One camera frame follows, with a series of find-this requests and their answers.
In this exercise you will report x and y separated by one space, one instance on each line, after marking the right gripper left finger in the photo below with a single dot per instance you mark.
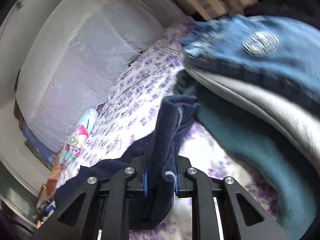
99 209

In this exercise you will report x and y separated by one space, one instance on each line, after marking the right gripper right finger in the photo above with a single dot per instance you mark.
223 209

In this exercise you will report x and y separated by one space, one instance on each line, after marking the dark navy fleece pants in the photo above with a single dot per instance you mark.
175 118

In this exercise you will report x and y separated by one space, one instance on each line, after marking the brown satin pillow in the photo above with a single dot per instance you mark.
48 189

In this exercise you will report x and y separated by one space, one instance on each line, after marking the dark teal garment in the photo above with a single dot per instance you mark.
283 181

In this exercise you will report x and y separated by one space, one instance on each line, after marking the folded colourful floral blanket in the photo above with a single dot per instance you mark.
75 142

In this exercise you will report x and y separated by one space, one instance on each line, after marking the blue patterned cloth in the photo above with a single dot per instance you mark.
40 145

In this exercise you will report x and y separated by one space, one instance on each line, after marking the purple floral bed quilt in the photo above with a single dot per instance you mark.
130 113

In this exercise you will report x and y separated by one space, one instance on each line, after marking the grey white garment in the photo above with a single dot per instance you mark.
299 126

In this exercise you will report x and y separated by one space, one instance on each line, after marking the blue denim jeans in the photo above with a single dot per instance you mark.
275 53

